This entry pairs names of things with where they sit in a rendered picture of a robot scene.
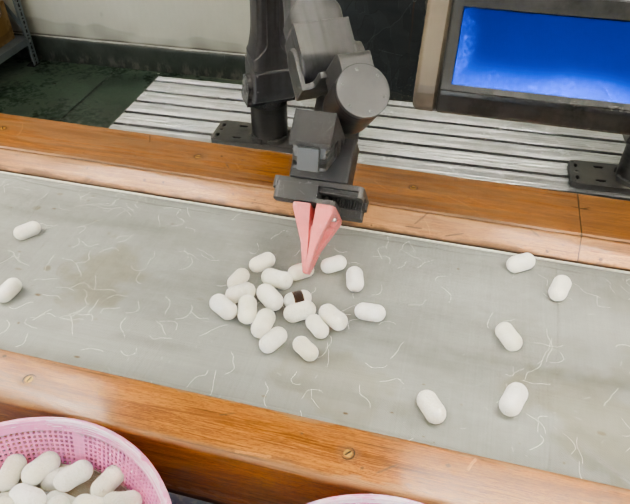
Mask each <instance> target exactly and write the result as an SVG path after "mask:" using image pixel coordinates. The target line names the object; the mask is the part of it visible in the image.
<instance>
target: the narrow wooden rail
mask: <svg viewBox="0 0 630 504"><path fill-rule="evenodd" d="M29 417H64V418H72V419H78V420H83V421H87V422H90V423H94V424H97V425H99V426H102V427H105V428H107V429H109V430H111V431H113V432H115V433H117V434H119V435H120V436H122V437H124V438H125V439H127V440H128V441H129V442H131V443H132V444H133V445H135V446H136V447H137V448H138V449H139V450H140V451H141V452H142V453H143V454H144V455H145V456H146V457H147V458H148V459H149V461H150V462H151V463H152V464H153V466H154V467H155V469H156V470H157V472H158V473H159V475H160V477H161V479H162V480H163V482H164V484H165V487H166V489H167V491H168V492H171V493H174V494H178V495H182V496H186V497H190V498H194V499H198V500H202V501H205V502H209V503H213V504H307V503H310V502H313V501H316V500H320V499H324V498H329V497H333V496H340V495H349V494H380V495H389V496H396V497H401V498H406V499H410V500H414V501H417V502H421V503H424V504H630V489H626V488H621V487H617V486H612V485H608V484H603V483H599V482H594V481H590V480H585V479H581V478H576V477H572V476H567V475H563V474H558V473H554V472H549V471H545V470H540V469H536V468H531V467H527V466H522V465H518V464H513V463H509V462H505V461H500V460H496V459H491V458H487V457H482V456H478V455H473V454H469V453H464V452H460V451H455V450H451V449H446V448H442V447H437V446H433V445H428V444H424V443H419V442H415V441H410V440H406V439H401V438H397V437H392V436H388V435H383V434H379V433H374V432H370V431H366V430H361V429H357V428H352V427H348V426H343V425H339V424H334V423H330V422H325V421H321V420H316V419H312V418H307V417H303V416H298V415H294V414H289V413H285V412H280V411H276V410H271V409H267V408H262V407H258V406H253V405H249V404H244V403H240V402H236V401H231V400H227V399H222V398H218V397H213V396H209V395H204V394H200V393H195V392H191V391H186V390H182V389H177V388H173V387H168V386H164V385H159V384H155V383H150V382H146V381H141V380H137V379H132V378H128V377H123V376H119V375H114V374H110V373H106V372H101V371H97V370H92V369H88V368H83V367H79V366H74V365H70V364H65V363H61V362H56V361H52V360H47V359H43V358H38V357H34V356H29V355H25V354H20V353H16V352H11V351H7V350H2V349H0V422H4V421H9V420H14V419H21V418H29Z"/></svg>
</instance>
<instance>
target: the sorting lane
mask: <svg viewBox="0 0 630 504"><path fill-rule="evenodd" d="M30 221H36V222H38V223H39V224H40V226H41V231H40V232H39V234H37V235H34V236H32V237H29V238H27V239H25V240H19V239H17V238H15V236H14V234H13V231H14V229H15V228H16V227H17V226H19V225H22V224H25V223H27V222H30ZM265 252H270V253H272V254H273V255H274V256H275V263H274V265H273V266H272V267H270V268H273V269H276V270H279V271H285V272H288V269H289V268H290V267H291V266H293V265H296V264H299V263H302V256H301V241H300V237H299V232H298V228H297V223H296V219H295V218H291V217H284V216H278V215H272V214H266V213H259V212H253V211H247V210H241V209H234V208H228V207H222V206H216V205H209V204H203V203H197V202H191V201H184V200H178V199H172V198H166V197H159V196H153V195H147V194H141V193H134V192H128V191H122V190H115V189H109V188H103V187H97V186H90V185H84V184H78V183H72V182H65V181H59V180H53V179H47V178H40V177H34V176H28V175H22V174H15V173H9V172H3V171H0V286H1V285H2V284H3V283H4V282H5V281H6V280H7V279H9V278H17V279H19V280H20V281H21V283H22V288H21V290H20V291H19V292H18V293H17V294H16V295H15V296H14V297H13V298H12V299H11V300H10V301H8V302H6V303H2V302H0V349H2V350H7V351H11V352H16V353H20V354H25V355H29V356H34V357H38V358H43V359H47V360H52V361H56V362H61V363H65V364H70V365H74V366H79V367H83V368H88V369H92V370H97V371H101V372H106V373H110V374H114V375H119V376H123V377H128V378H132V379H137V380H141V381H146V382H150V383H155V384H159V385H164V386H168V387H173V388H177V389H182V390H186V391H191V392H195V393H200V394H204V395H209V396H213V397H218V398H222V399H227V400H231V401H236V402H240V403H244V404H249V405H253V406H258V407H262V408H267V409H271V410H276V411H280V412H285V413H289V414H294V415H298V416H303V417H307V418H312V419H316V420H321V421H325V422H330V423H334V424H339V425H343V426H348V427H352V428H357V429H361V430H366V431H370V432H374V433H379V434H383V435H388V436H392V437H397V438H401V439H406V440H410V441H415V442H419V443H424V444H428V445H433V446H437V447H442V448H446V449H451V450H455V451H460V452H464V453H469V454H473V455H478V456H482V457H487V458H491V459H496V460H500V461H505V462H509V463H513V464H518V465H522V466H527V467H531V468H536V469H540V470H545V471H549V472H554V473H558V474H563V475H567V476H572V477H576V478H581V479H585V480H590V481H594V482H599V483H603V484H608V485H612V486H617V487H621V488H626V489H630V272H628V271H622V270H616V269H610V268H603V267H597V266H591V265H585V264H578V263H572V262H566V261H560V260H553V259H547V258H541V257H535V256H534V257H535V265H534V266H533V267H532V268H531V269H529V270H525V271H522V272H518V273H513V272H510V271H509V270H508V268H507V266H506V263H507V260H508V259H509V258H510V257H512V256H515V255H518V254H516V253H510V252H503V251H497V250H491V249H485V248H478V247H472V246H466V245H460V244H453V243H447V242H441V241H435V240H428V239H422V238H416V237H409V236H403V235H397V234H391V233H384V232H378V231H372V230H366V229H359V228H353V227H347V226H340V227H339V229H338V230H337V231H336V233H335V234H334V235H333V237H332V238H331V239H330V241H329V242H328V243H327V245H326V246H325V247H324V249H323V250H322V252H321V254H320V256H319V258H318V260H317V262H316V264H315V266H314V273H313V274H312V275H311V276H310V277H307V278H304V279H301V280H297V281H294V280H293V283H292V285H291V287H290V288H288V289H286V290H281V289H278V288H275V287H274V288H275V289H276V290H277V291H278V292H279V293H280V294H281V295H282V297H283V301H284V297H285V295H286V294H288V293H291V292H293V291H298V290H307V291H309V292H310V294H311V296H312V299H311V302H312V303H314V305H315V307H316V312H315V314H317V315H319V313H318V312H319V309H320V307H321V306H322V305H324V304H332V305H334V306H335V307H336V308H337V309H338V310H339V311H341V312H343V313H344V314H345V315H346V316H347V318H348V324H347V326H346V328H345V329H343V330H341V331H336V330H334V329H332V328H331V327H330V326H329V325H328V324H326V325H327V326H328V328H329V333H328V335H327V337H325V338H323V339H318V338H316V337H315V336H314V335H313V333H312V332H311V331H310V330H309V329H308V328H307V326H306V319H305V320H301V321H298V322H295V323H290V322H288V321H287V320H286V319H285V318H284V315H283V312H284V309H285V308H286V306H285V305H284V302H283V306H282V307H281V308H280V309H279V310H277V311H273V312H274V313H275V316H276V319H275V322H274V324H273V326H272V328H274V327H277V326H279V327H283V328H284V329H285V330H286V332H287V339H286V341H285V342H284V343H283V344H282V345H281V346H280V347H279V348H278V349H276V350H275V351H274V352H272V353H264V352H262V351H261V349H260V347H259V341H260V339H259V338H256V337H254V336H253V334H252V333H251V325H252V323H251V324H243V323H241V322H240V321H239V319H238V316H237V315H236V316H235V317H234V318H233V319H231V320H225V319H223V318H221V317H220V316H219V315H218V314H217V313H216V312H214V311H213V310H212V309H211V308H210V305H209V302H210V299H211V297H212V296H213V295H215V294H223V295H225V293H226V290H227V289H228V286H227V280H228V278H229V277H230V276H231V275H232V274H233V273H234V272H235V271H236V270H237V269H239V268H245V269H247V270H248V272H249V274H250V277H249V280H248V281H247V282H249V283H251V284H253V285H254V286H255V289H256V291H257V288H258V287H259V286H260V285H261V284H264V283H263V282H262V280H261V275H262V272H263V271H264V270H263V271H261V272H253V271H252V270H251V269H250V267H249V262H250V260H251V259H252V258H254V257H256V256H258V255H260V254H263V253H265ZM336 255H342V256H344V257H345V258H346V261H347V265H346V267H345V268H344V269H342V270H339V271H336V272H333V273H324V272H323V271H322V269H321V262H322V261H323V260H324V259H326V258H329V257H333V256H336ZM352 266H357V267H359V268H360V269H361V270H362V271H363V277H364V286H363V289H362V290H361V291H359V292H352V291H350V290H349V289H348V288H347V284H346V272H347V270H348V269H349V268H350V267H352ZM558 275H566V276H568V277H569V278H570V280H571V283H572V286H571V288H570V290H569V292H568V295H567V297H566V298H565V299H564V300H562V301H554V300H552V299H551V298H550V296H549V294H548V289H549V287H550V286H551V284H552V282H553V279H554V278H555V277H556V276H558ZM362 302H365V303H372V304H379V305H381V306H383V307H384V309H385V311H386V315H385V318H384V319H383V320H382V321H380V322H373V321H366V320H361V319H359V318H357V317H356V315H355V307H356V306H357V305H358V304H359V303H362ZM501 322H508V323H510V324H511V325H512V326H513V327H514V329H515V330H516V331H517V333H518V334H519V335H520V336H521V338H522V340H523V344H522V347H521V348H520V349H519V350H517V351H509V350H507V349H506V348H505V347H504V345H503V344H502V342H501V341H500V340H499V338H498V337H497V336H496V334H495V328H496V326H497V325H498V324H499V323H501ZM272 328H271V329H272ZM298 336H305V337H306V338H308V340H309V341H310V342H311V343H313V344H314V345H315V346H316V347H317V349H318V352H319V354H318V357H317V358H316V359H315V360H314V361H306V360H304V359H303V358H302V357H301V356H300V355H299V354H298V353H297V352H296V351H295V350H294V349H293V341H294V339H295V338H296V337H298ZM513 382H518V383H521V384H523V385H524V386H525V387H526V388H527V390H528V398H527V400H526V402H525V403H524V405H523V407H522V410H521V412H520V413H519V414H518V415H516V416H513V417H509V416H506V415H504V414H503V413H502V412H501V410H500V408H499V401H500V398H501V397H502V395H503V394H504V392H505V390H506V388H507V386H508V385H509V384H511V383H513ZM423 390H430V391H433V392H434V393H435V394H436V396H437V397H438V399H439V400H440V401H441V403H442V404H443V406H444V407H445V409H446V418H445V420H444V421H443V422H442V423H440V424H432V423H430V422H429V421H428V420H427V419H426V418H425V416H424V414H423V413H422V411H421V410H420V408H419V406H418V405H417V395H418V394H419V393H420V392H421V391H423Z"/></svg>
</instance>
